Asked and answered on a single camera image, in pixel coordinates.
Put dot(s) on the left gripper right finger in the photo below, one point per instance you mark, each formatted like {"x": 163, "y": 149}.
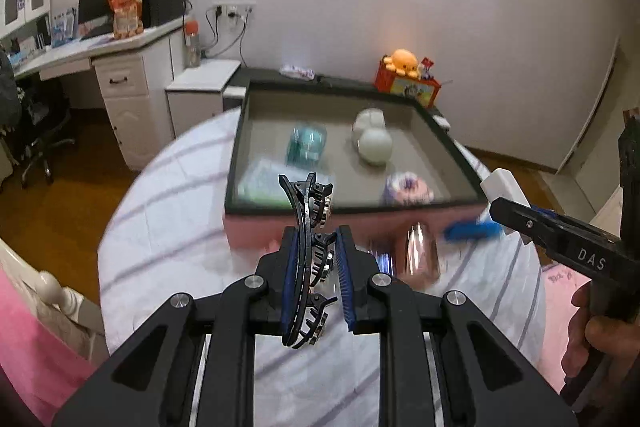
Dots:
{"x": 441, "y": 358}

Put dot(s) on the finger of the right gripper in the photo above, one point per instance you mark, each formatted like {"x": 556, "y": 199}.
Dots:
{"x": 514, "y": 218}
{"x": 543, "y": 211}

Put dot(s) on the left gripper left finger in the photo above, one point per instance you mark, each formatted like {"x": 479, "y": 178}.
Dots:
{"x": 192, "y": 360}

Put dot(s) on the rose gold metal canister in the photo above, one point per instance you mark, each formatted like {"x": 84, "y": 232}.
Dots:
{"x": 416, "y": 257}

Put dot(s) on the pink crochet donut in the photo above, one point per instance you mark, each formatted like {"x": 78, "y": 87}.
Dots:
{"x": 406, "y": 189}

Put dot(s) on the white round figurine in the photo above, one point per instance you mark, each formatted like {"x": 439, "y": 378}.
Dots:
{"x": 372, "y": 141}

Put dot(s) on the black hair claw clip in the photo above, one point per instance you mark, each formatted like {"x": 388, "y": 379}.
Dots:
{"x": 310, "y": 261}

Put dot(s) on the clear plastic labelled case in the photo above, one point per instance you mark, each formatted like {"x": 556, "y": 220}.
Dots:
{"x": 259, "y": 185}

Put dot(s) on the person right hand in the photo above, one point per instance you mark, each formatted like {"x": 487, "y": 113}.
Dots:
{"x": 617, "y": 339}

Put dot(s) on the pink printed bedsheet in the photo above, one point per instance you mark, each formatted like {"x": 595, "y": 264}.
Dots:
{"x": 560, "y": 283}

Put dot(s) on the pink pillow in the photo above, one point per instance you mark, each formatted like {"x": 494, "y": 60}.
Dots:
{"x": 42, "y": 369}

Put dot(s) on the pink box with black rim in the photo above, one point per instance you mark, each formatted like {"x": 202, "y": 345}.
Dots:
{"x": 420, "y": 145}

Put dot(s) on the red picture storage box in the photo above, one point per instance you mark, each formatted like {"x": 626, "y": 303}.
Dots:
{"x": 424, "y": 90}

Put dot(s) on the orange octopus plush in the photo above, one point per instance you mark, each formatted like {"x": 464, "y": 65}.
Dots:
{"x": 402, "y": 63}

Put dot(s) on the white packet on cabinet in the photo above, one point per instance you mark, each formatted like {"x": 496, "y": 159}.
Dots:
{"x": 295, "y": 72}

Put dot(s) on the black office chair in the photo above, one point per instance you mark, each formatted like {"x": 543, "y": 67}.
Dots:
{"x": 35, "y": 120}

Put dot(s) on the white small side cabinet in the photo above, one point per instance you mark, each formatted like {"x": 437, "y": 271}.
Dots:
{"x": 196, "y": 94}

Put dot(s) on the black white low cabinet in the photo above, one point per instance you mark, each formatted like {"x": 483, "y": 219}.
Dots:
{"x": 244, "y": 76}

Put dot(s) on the white desk with drawers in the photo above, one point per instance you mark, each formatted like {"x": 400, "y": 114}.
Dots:
{"x": 132, "y": 76}

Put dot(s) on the orange cap bottle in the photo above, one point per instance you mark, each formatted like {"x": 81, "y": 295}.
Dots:
{"x": 191, "y": 32}

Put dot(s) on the orange snack bag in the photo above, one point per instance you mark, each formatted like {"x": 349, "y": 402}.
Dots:
{"x": 127, "y": 18}

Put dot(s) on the white bed post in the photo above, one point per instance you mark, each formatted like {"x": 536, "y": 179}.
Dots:
{"x": 64, "y": 312}

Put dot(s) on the white wall power strip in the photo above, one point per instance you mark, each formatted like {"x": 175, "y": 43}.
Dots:
{"x": 234, "y": 11}

